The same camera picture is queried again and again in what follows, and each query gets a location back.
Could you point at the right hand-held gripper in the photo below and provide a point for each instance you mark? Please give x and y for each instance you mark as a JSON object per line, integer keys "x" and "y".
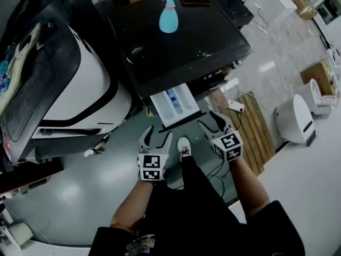
{"x": 229, "y": 147}

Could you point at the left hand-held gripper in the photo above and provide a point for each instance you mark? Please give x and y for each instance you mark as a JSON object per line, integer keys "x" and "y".
{"x": 152, "y": 167}

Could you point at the white detergent drawer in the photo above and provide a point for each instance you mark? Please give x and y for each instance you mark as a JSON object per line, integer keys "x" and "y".
{"x": 170, "y": 116}

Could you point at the person's left forearm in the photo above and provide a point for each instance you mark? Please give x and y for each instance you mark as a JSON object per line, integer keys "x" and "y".
{"x": 133, "y": 207}

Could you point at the person's right forearm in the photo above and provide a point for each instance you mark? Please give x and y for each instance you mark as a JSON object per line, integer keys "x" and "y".
{"x": 250, "y": 191}

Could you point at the white power strip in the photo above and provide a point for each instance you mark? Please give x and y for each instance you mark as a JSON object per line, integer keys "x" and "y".
{"x": 235, "y": 106}

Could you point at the person's right white shoe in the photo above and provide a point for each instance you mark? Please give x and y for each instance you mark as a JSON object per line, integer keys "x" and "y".
{"x": 184, "y": 147}

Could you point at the wooden slat mat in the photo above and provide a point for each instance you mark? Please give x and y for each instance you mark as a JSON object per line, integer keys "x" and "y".
{"x": 253, "y": 132}

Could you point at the white round appliance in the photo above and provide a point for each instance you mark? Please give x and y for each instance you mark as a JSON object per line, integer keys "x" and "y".
{"x": 293, "y": 119}

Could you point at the person's black clothing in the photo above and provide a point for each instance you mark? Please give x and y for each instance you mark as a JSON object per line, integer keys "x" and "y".
{"x": 191, "y": 217}

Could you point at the black washing machine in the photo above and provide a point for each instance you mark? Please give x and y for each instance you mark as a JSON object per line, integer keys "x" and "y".
{"x": 186, "y": 52}

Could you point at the white and black cleaning robot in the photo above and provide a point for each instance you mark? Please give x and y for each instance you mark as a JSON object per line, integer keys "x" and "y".
{"x": 90, "y": 84}

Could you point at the brown cardboard box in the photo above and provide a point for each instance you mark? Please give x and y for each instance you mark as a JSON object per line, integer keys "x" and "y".
{"x": 315, "y": 75}

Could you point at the teal spray bottle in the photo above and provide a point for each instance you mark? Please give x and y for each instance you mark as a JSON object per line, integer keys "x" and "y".
{"x": 169, "y": 23}

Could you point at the black side table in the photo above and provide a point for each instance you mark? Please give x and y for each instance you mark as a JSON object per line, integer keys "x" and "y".
{"x": 234, "y": 9}

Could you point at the wooden shelf board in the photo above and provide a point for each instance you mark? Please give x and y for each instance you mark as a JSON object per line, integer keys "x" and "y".
{"x": 32, "y": 175}

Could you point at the small cardboard box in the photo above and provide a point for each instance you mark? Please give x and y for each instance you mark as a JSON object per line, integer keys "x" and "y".
{"x": 303, "y": 7}

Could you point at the beige plastic part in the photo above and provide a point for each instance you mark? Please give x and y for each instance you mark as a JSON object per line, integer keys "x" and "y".
{"x": 26, "y": 52}

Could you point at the white plastic container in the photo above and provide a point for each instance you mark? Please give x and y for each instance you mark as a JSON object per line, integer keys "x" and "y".
{"x": 18, "y": 235}

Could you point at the teal cloth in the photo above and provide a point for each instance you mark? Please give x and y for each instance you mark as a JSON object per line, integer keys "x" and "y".
{"x": 3, "y": 66}

